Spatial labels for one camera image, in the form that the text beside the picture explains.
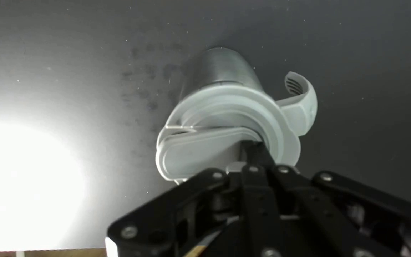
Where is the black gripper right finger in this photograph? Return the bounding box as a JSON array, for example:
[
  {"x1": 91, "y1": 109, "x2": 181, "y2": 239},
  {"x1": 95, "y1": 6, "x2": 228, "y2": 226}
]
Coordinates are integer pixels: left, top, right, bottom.
[{"x1": 242, "y1": 143, "x2": 411, "y2": 257}]

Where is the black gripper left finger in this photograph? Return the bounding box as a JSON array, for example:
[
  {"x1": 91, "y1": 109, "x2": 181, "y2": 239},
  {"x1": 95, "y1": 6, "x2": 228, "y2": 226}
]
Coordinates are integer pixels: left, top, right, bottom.
[{"x1": 105, "y1": 169, "x2": 244, "y2": 257}]

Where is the silver metal jug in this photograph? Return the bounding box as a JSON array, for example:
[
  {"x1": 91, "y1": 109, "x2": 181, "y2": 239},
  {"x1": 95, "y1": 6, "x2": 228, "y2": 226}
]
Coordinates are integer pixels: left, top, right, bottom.
[{"x1": 155, "y1": 48, "x2": 318, "y2": 183}]

